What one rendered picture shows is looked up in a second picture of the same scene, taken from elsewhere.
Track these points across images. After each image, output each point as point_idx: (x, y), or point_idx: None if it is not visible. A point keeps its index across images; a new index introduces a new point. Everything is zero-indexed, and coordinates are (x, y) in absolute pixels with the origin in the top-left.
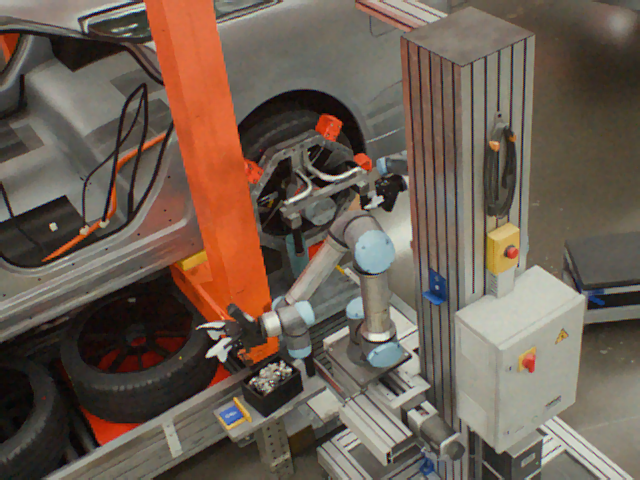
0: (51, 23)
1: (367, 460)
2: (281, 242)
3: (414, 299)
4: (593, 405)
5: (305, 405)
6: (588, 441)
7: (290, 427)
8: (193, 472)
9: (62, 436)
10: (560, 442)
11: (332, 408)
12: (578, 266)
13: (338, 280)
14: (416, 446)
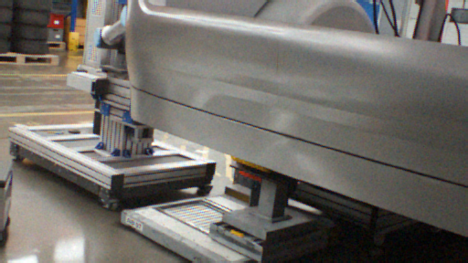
0: None
1: (185, 160)
2: None
3: (156, 257)
4: (23, 198)
5: (234, 200)
6: (37, 189)
7: (238, 185)
8: (294, 203)
9: None
10: (69, 149)
11: (214, 198)
12: (7, 167)
13: (232, 213)
14: (155, 160)
